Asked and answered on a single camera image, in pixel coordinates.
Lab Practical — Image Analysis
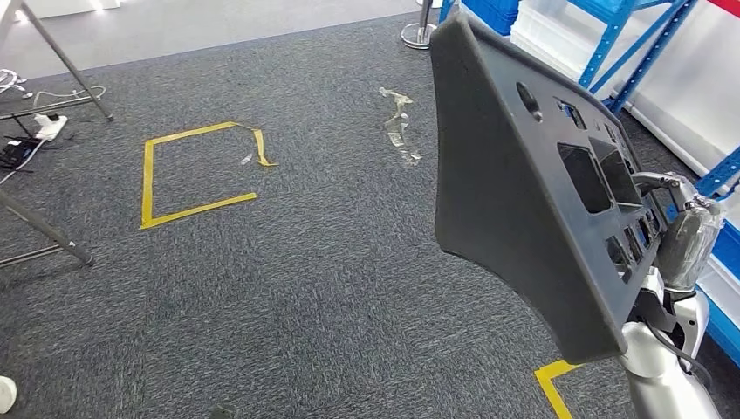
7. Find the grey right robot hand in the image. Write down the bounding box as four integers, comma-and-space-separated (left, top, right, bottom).
631, 170, 727, 294

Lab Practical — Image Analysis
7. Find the black plastic panel part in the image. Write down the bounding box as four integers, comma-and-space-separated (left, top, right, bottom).
428, 12, 672, 367

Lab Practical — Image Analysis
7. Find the blue metal shelf rack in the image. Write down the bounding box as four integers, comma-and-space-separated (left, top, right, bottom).
664, 147, 740, 370
437, 0, 698, 115

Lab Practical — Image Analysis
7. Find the white plastic crate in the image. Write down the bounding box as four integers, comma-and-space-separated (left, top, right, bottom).
510, 0, 606, 83
696, 254, 740, 316

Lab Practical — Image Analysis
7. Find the red barrier belt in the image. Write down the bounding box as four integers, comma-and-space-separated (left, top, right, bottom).
706, 0, 740, 19

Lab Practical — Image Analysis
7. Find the clear tape scrap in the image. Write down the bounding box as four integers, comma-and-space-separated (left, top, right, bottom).
378, 86, 424, 167

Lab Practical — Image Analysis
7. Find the torn yellow floor tape square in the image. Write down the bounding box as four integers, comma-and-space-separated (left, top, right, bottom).
140, 121, 280, 231

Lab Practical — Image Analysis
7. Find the white power strip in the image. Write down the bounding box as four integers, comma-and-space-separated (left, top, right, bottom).
33, 113, 69, 142

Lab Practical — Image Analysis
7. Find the black floor device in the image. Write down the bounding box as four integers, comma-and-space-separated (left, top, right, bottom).
0, 136, 43, 172

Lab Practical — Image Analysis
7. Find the white round object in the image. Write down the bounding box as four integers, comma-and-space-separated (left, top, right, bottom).
0, 375, 18, 413

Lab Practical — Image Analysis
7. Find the chrome stanchion post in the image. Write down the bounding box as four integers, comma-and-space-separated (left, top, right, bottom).
400, 0, 444, 51

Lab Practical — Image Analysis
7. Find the grey metal frame leg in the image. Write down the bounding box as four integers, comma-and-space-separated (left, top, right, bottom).
0, 188, 95, 270
0, 0, 115, 122

